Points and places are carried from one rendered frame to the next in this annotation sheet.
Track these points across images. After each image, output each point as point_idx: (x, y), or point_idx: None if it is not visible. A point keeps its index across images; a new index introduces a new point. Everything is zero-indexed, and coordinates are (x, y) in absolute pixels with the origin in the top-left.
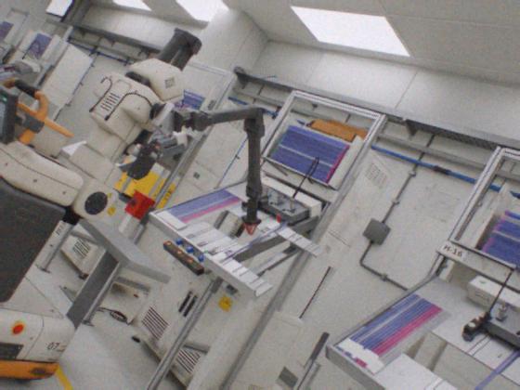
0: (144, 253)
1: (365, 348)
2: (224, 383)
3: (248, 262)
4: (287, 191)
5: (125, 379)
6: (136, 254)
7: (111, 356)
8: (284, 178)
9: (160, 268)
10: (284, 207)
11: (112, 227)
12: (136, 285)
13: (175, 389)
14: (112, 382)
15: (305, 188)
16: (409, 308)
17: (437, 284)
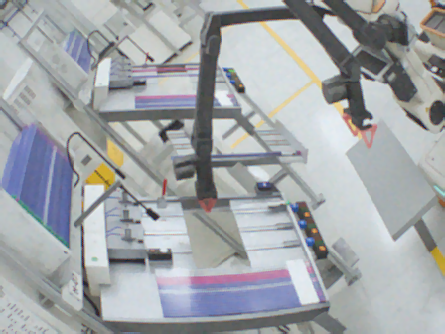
0: (365, 184)
1: (217, 98)
2: None
3: None
4: (97, 221)
5: (367, 289)
6: (374, 152)
7: (373, 320)
8: (79, 230)
9: (355, 154)
10: (129, 208)
11: (394, 227)
12: None
13: (311, 328)
14: (380, 270)
15: (79, 200)
16: (154, 102)
17: (108, 108)
